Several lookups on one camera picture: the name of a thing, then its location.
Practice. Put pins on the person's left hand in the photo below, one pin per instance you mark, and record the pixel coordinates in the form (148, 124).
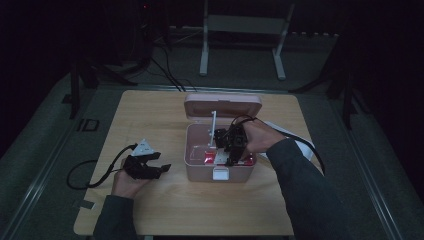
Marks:
(125, 185)

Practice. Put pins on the black tripod stand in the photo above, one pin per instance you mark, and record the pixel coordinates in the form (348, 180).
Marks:
(336, 80)
(87, 76)

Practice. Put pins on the white metal stand frame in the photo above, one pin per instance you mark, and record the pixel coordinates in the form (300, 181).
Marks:
(245, 24)

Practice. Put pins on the red packet box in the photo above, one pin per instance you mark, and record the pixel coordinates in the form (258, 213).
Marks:
(209, 158)
(248, 162)

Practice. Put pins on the white and red packet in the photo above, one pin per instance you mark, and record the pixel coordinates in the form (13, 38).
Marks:
(221, 160)

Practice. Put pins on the person's right hand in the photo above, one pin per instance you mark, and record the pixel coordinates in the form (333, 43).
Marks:
(261, 136)

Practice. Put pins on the pink storage box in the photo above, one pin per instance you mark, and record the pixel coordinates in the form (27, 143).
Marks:
(226, 105)

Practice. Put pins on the clear plastic packet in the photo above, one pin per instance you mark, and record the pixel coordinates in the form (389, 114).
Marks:
(196, 153)

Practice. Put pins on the white upright bar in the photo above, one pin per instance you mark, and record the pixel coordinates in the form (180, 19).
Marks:
(213, 128)

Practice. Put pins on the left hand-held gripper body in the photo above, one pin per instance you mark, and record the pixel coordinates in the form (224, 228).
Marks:
(144, 149)

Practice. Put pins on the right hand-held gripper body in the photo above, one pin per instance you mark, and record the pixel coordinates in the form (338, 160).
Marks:
(238, 140)

